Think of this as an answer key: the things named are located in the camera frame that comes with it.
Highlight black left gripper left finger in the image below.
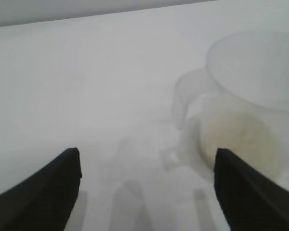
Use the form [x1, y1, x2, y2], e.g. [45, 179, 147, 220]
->
[0, 147, 83, 231]

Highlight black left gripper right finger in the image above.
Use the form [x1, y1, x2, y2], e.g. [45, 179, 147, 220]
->
[213, 147, 289, 231]

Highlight white rice grains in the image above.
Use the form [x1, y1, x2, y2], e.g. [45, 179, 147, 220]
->
[199, 110, 280, 169]

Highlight translucent plastic measuring cup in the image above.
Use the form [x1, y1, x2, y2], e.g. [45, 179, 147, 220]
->
[158, 30, 289, 183]

